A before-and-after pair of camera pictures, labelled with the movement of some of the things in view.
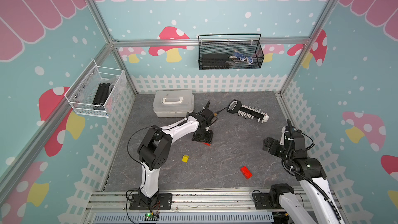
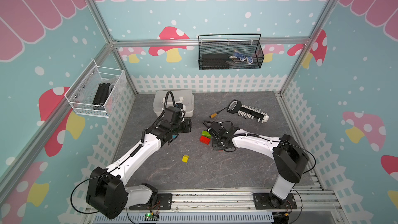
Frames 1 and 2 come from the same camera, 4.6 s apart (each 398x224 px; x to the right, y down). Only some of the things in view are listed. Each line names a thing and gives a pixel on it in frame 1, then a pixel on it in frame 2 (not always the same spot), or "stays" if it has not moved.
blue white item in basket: [242, 57] stays
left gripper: [207, 139] to [187, 124]
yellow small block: [185, 158] stays
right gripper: [273, 147] to [214, 147]
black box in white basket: [100, 96] stays
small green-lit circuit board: [151, 217] stays
